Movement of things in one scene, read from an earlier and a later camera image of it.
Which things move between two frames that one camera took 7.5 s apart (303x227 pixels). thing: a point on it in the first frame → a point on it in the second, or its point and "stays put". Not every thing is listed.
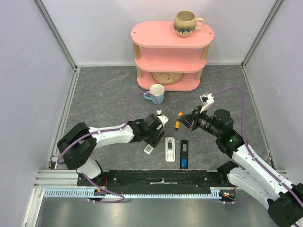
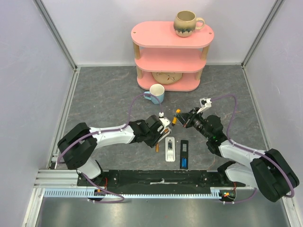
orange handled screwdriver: (177, 123) → (174, 118)
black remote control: (184, 154) stays put
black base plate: (155, 179) stays put
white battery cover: (148, 149) → (165, 134)
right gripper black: (193, 120) stays put
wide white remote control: (170, 154) stays put
